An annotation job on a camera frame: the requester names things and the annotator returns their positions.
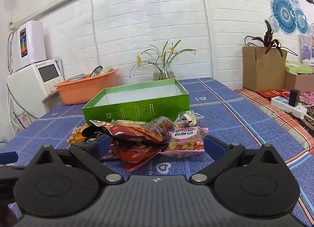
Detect purple leaf plant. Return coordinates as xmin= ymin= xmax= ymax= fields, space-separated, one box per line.
xmin=244 ymin=19 xmax=298 ymax=57

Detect small brown cardboard box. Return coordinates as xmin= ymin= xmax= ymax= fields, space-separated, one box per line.
xmin=284 ymin=72 xmax=314 ymax=94

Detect red orange snack bag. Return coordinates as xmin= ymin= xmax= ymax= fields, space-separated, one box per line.
xmin=101 ymin=140 xmax=168 ymax=171

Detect tall brown cardboard box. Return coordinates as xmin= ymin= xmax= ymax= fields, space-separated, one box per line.
xmin=242 ymin=46 xmax=287 ymax=92

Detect white power strip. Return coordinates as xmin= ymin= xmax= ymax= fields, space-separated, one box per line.
xmin=271 ymin=96 xmax=307 ymax=119

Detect blue paper fan decoration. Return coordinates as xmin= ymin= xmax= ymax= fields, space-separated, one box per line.
xmin=270 ymin=0 xmax=308 ymax=34

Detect white water purifier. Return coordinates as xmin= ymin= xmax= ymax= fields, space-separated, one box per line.
xmin=7 ymin=20 xmax=47 ymax=74

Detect green cardboard box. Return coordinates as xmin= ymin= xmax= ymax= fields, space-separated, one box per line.
xmin=82 ymin=78 xmax=189 ymax=124

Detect orange plastic basin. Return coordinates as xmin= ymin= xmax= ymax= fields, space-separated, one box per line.
xmin=54 ymin=69 xmax=118 ymax=105

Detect glass vase with orchid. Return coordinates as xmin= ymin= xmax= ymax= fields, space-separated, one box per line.
xmin=129 ymin=40 xmax=197 ymax=81

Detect light green flat box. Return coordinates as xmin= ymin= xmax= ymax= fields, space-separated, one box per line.
xmin=285 ymin=62 xmax=313 ymax=74

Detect orange yellow snack pack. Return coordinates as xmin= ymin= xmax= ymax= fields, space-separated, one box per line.
xmin=67 ymin=124 xmax=89 ymax=144

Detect dark red snack bag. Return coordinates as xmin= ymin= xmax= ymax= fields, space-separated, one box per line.
xmin=81 ymin=116 xmax=176 ymax=143

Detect clear small candy pack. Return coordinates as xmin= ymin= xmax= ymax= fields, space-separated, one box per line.
xmin=175 ymin=110 xmax=204 ymax=128

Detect white countertop appliance with screen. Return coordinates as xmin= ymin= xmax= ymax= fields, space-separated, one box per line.
xmin=7 ymin=59 xmax=64 ymax=119

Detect black power adapter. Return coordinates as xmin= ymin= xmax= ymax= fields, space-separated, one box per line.
xmin=288 ymin=89 xmax=300 ymax=107

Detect pink peanut snack pack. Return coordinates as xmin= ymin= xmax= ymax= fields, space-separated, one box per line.
xmin=160 ymin=126 xmax=209 ymax=159

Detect red envelope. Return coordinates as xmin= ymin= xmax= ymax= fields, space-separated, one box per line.
xmin=257 ymin=89 xmax=290 ymax=99

